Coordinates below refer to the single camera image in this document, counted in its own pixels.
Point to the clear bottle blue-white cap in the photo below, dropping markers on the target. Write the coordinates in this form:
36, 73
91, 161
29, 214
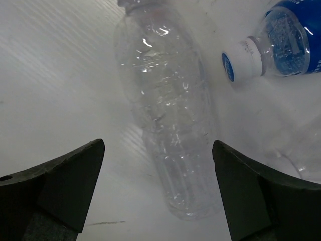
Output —
162, 74

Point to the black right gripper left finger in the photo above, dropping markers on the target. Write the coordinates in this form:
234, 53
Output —
50, 201

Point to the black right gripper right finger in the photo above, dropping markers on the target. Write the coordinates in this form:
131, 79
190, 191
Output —
262, 203

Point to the clear wide-mouth plastic jar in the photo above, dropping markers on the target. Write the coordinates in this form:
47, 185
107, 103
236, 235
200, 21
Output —
300, 146

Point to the blue label plastic bottle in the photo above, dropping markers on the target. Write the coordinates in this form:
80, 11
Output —
286, 43

